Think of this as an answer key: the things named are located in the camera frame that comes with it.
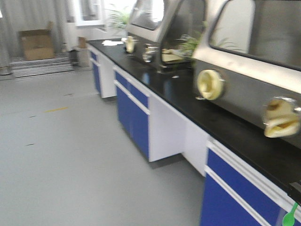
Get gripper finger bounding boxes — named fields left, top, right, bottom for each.
left=288, top=180, right=301, bottom=205

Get blue white lab bench cabinets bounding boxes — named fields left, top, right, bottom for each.
left=88, top=40, right=301, bottom=226

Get near steel glove box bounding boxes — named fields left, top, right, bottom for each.
left=193, top=0, right=301, bottom=147

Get steel glove box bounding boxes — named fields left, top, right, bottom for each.
left=193, top=0, right=301, bottom=147
left=125, top=0, right=207, bottom=72

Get far steel glove box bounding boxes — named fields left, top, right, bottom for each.
left=125, top=0, right=207, bottom=72

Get green potted plant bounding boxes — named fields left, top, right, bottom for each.
left=106, top=4, right=131, bottom=34

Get small cardboard box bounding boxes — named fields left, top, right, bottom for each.
left=78, top=37, right=87, bottom=49

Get large cardboard box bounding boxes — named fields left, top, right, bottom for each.
left=19, top=21, right=55, bottom=61

